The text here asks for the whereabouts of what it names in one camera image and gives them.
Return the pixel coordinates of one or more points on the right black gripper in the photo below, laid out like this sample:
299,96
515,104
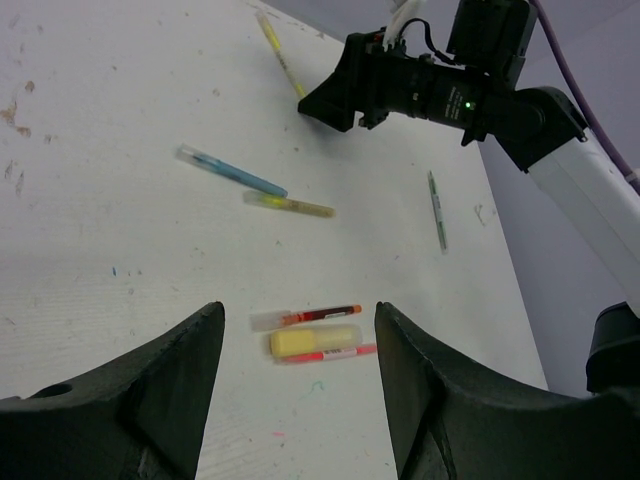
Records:
470,85

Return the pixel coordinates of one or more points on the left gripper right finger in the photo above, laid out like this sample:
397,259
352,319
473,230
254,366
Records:
451,417

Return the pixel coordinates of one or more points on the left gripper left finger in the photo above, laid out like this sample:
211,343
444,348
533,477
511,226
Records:
142,415

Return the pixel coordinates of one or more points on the yellow thin pen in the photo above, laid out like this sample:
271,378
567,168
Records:
276,47

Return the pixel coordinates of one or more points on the green thin pen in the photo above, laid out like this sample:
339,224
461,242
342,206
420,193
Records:
438,213

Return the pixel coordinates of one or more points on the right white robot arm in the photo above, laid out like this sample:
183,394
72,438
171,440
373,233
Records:
547,133

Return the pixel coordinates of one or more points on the yellow gold highlighter pen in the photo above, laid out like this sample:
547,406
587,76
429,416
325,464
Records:
261,199

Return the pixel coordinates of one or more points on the pink red pen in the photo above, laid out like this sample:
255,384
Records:
330,355

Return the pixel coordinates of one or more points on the blue highlighter pen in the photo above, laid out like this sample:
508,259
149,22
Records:
216,166

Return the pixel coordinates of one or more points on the dark red pen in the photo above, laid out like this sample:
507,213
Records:
281,319

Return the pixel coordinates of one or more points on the fat yellow highlighter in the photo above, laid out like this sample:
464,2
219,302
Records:
299,341

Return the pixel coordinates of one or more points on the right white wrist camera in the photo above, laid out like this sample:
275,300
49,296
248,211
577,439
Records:
401,12

